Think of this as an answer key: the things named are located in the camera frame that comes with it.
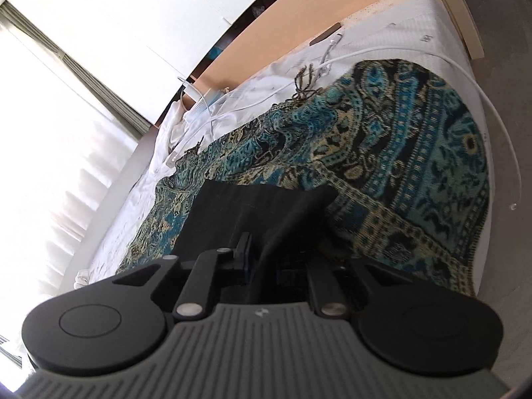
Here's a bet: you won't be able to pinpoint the white mattress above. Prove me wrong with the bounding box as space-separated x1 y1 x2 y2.
324 0 523 300

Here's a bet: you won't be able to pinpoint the black pants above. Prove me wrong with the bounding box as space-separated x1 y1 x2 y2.
171 179 339 306

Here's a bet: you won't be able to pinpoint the wooden bed side panel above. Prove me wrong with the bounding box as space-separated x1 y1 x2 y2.
154 0 416 127

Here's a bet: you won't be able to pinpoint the green curtain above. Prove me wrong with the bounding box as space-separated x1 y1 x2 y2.
0 0 151 134

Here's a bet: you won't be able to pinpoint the white bed sheet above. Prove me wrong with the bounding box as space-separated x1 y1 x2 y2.
75 29 358 292

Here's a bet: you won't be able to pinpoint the white sheer curtain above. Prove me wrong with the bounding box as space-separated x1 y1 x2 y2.
0 21 142 341

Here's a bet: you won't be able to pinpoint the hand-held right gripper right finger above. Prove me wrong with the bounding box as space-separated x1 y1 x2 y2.
274 253 400 322

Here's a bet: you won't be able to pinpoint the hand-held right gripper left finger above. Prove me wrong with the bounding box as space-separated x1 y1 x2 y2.
112 233 254 322

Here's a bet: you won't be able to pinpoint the white charger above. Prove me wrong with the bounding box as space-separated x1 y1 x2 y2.
179 77 208 109

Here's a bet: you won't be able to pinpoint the teal paisley blanket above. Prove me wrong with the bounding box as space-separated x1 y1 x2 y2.
118 59 492 298

